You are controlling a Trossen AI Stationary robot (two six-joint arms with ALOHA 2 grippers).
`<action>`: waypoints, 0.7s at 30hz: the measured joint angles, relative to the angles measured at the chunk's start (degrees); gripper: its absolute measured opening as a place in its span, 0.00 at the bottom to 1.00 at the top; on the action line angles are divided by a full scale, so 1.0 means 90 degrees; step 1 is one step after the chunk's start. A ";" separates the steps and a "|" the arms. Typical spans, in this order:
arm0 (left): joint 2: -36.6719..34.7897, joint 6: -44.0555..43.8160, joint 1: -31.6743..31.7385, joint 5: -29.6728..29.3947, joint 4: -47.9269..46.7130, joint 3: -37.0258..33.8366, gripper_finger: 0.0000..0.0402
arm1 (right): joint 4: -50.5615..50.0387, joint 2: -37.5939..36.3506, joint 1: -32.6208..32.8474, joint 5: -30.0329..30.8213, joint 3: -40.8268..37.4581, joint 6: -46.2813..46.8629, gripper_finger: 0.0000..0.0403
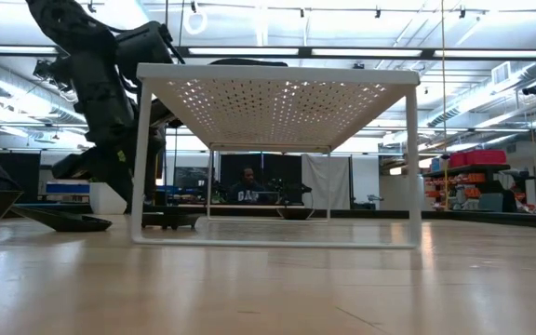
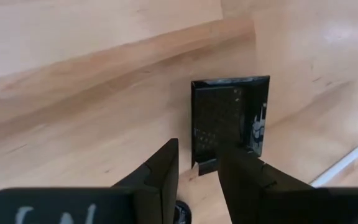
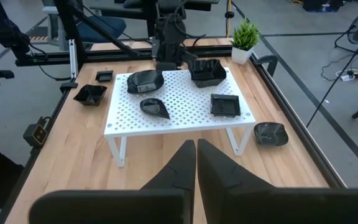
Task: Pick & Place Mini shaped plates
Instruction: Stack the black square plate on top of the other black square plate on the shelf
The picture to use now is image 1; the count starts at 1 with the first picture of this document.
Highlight black teardrop mini plate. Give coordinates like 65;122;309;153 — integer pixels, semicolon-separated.
8;204;114;234

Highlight black cup top centre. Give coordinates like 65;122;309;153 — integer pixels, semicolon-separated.
275;206;316;221

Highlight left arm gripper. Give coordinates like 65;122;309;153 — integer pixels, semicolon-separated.
77;83;139;157

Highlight white hanging sheet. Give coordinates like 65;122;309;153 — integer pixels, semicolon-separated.
301;154;352;210

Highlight blue storage bins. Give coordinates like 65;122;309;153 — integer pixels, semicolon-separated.
46;182;91;194

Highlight black small square mini plate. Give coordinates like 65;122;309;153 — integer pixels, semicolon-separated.
140;211;205;231

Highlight black partition panel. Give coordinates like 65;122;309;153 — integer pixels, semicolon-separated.
219;153;304;206

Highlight white perforated metal rack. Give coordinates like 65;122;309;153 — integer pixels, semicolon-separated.
129;62;422;249

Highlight shelf with orange bins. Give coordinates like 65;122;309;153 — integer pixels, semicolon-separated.
423;148;536;214

